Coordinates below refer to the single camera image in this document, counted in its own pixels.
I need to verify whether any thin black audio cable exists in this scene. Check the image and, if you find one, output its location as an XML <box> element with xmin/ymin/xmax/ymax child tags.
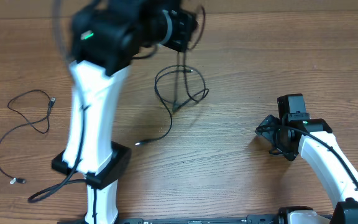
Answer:
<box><xmin>134</xmin><ymin>64</ymin><xmax>207</xmax><ymax>147</ymax></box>

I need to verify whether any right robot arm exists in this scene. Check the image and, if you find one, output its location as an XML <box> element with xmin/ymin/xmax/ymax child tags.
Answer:
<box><xmin>255</xmin><ymin>93</ymin><xmax>358</xmax><ymax>223</ymax></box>

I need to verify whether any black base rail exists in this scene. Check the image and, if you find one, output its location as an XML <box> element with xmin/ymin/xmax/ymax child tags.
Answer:
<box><xmin>117</xmin><ymin>214</ymin><xmax>288</xmax><ymax>224</ymax></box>

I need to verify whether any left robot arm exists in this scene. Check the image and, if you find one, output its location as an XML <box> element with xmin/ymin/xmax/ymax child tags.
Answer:
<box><xmin>52</xmin><ymin>1</ymin><xmax>198</xmax><ymax>223</ymax></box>

